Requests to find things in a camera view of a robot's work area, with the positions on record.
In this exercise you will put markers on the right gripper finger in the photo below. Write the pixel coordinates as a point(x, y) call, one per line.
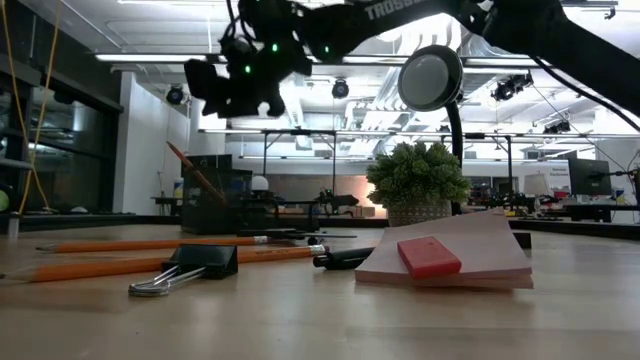
point(270, 102)
point(207, 85)

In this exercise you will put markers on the large black binder clip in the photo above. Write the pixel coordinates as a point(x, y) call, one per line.
point(210, 260)

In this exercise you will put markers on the red eraser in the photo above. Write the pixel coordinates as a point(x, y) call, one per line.
point(427, 257)

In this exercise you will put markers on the pink sticky note pad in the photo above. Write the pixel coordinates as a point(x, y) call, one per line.
point(480, 240)

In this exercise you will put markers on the small black binder clip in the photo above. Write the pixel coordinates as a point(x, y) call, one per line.
point(522, 241)

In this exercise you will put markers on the black background robot arm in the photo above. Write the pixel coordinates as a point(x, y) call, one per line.
point(337, 200)

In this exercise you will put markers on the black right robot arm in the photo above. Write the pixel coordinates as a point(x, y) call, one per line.
point(550, 35)

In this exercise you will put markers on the black mesh desk organizer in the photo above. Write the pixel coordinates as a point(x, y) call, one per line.
point(215, 210)

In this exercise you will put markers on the black ceiling spotlight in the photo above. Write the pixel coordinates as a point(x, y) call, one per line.
point(340, 89)
point(510, 87)
point(175, 95)

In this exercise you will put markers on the white globe lamp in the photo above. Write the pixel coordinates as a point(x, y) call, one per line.
point(260, 183)

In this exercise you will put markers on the black desk lamp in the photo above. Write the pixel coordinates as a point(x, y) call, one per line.
point(430, 80)

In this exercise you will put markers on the green artificial potted plant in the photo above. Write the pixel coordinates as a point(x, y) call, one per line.
point(415, 175)

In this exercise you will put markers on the black computer monitor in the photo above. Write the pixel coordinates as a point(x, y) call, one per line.
point(590, 177)

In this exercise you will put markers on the black background desk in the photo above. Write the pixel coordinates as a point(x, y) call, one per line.
point(600, 207)

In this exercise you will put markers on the black aluminium table frame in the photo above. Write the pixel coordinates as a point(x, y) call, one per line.
point(100, 221)

